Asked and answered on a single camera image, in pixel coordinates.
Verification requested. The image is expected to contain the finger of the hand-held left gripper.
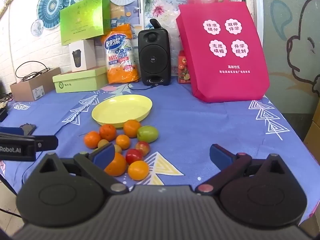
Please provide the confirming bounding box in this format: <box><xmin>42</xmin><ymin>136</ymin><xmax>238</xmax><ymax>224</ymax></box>
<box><xmin>0</xmin><ymin>124</ymin><xmax>36</xmax><ymax>136</ymax></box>
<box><xmin>35</xmin><ymin>135</ymin><xmax>59</xmax><ymax>152</ymax></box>

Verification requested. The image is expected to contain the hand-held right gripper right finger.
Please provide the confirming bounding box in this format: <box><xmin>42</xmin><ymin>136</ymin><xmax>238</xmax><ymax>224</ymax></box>
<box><xmin>195</xmin><ymin>144</ymin><xmax>291</xmax><ymax>195</ymax></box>

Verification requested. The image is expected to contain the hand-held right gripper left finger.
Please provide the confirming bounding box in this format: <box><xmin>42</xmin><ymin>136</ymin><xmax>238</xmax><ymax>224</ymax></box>
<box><xmin>32</xmin><ymin>142</ymin><xmax>129</xmax><ymax>195</ymax></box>

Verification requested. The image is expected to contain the large orange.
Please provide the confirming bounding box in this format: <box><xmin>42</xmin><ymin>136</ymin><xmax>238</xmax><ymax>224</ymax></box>
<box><xmin>104</xmin><ymin>152</ymin><xmax>127</xmax><ymax>177</ymax></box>

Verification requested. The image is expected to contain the small orange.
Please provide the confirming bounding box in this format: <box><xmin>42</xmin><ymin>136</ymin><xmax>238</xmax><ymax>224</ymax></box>
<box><xmin>115</xmin><ymin>134</ymin><xmax>131</xmax><ymax>150</ymax></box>

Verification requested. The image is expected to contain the yellowish orange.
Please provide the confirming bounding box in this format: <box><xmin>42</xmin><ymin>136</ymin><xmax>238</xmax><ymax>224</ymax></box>
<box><xmin>127</xmin><ymin>160</ymin><xmax>150</xmax><ymax>181</ymax></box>

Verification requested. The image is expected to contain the red green apple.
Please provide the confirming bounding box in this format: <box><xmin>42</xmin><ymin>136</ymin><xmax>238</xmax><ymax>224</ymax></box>
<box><xmin>135</xmin><ymin>141</ymin><xmax>151</xmax><ymax>157</ymax></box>

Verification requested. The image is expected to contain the yellow plate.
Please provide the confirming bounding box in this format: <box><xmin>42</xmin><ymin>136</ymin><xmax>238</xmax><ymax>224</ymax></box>
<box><xmin>91</xmin><ymin>94</ymin><xmax>153</xmax><ymax>128</ymax></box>

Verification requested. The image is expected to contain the blue printed tablecloth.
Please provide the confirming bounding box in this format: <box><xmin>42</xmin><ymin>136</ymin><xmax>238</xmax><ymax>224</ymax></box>
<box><xmin>0</xmin><ymin>80</ymin><xmax>320</xmax><ymax>230</ymax></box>

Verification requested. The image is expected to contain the brown cardboard box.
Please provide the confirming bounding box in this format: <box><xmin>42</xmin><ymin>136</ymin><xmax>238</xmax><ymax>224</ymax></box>
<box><xmin>10</xmin><ymin>67</ymin><xmax>62</xmax><ymax>102</ymax></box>

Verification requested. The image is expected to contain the light green shoe box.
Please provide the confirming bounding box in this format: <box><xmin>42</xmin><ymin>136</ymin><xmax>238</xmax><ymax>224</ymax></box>
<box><xmin>52</xmin><ymin>66</ymin><xmax>108</xmax><ymax>94</ymax></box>

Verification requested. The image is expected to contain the white cup box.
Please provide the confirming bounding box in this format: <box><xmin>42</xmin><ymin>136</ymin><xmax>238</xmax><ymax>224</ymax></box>
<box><xmin>68</xmin><ymin>39</ymin><xmax>96</xmax><ymax>72</ymax></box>

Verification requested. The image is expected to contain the red juice carton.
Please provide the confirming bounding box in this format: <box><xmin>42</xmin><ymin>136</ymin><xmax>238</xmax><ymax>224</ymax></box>
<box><xmin>178</xmin><ymin>50</ymin><xmax>193</xmax><ymax>84</ymax></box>

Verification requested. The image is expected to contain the orange paper cup pack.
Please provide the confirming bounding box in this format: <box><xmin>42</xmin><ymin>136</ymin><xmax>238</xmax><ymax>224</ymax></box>
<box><xmin>101</xmin><ymin>23</ymin><xmax>140</xmax><ymax>84</ymax></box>

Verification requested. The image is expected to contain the pink tote bag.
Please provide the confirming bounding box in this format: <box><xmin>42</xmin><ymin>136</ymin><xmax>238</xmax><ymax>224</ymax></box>
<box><xmin>176</xmin><ymin>0</ymin><xmax>271</xmax><ymax>103</ymax></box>

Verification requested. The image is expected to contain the small blue paper fan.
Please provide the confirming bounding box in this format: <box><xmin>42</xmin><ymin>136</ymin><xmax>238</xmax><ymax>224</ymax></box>
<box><xmin>31</xmin><ymin>19</ymin><xmax>45</xmax><ymax>37</ymax></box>

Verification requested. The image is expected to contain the black speaker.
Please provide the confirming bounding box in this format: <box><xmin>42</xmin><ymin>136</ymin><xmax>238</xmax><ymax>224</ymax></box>
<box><xmin>138</xmin><ymin>29</ymin><xmax>172</xmax><ymax>87</ymax></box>

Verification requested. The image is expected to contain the large green gift box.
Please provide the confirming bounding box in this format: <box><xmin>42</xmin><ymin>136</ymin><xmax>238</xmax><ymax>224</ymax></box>
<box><xmin>60</xmin><ymin>0</ymin><xmax>112</xmax><ymax>46</ymax></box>

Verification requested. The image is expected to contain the large blue paper fan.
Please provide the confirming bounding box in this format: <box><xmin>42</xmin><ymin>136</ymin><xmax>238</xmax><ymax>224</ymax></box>
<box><xmin>37</xmin><ymin>0</ymin><xmax>72</xmax><ymax>22</ymax></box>

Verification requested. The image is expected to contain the black looped cable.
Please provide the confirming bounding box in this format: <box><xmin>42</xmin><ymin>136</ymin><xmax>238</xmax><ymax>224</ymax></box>
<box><xmin>15</xmin><ymin>61</ymin><xmax>50</xmax><ymax>81</ymax></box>

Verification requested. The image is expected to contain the black speaker cable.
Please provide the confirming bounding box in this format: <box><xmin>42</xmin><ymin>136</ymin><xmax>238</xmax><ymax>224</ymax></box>
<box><xmin>127</xmin><ymin>82</ymin><xmax>158</xmax><ymax>97</ymax></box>

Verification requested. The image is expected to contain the wall poster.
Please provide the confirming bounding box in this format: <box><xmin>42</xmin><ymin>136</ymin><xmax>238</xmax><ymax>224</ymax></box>
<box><xmin>110</xmin><ymin>0</ymin><xmax>145</xmax><ymax>31</ymax></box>

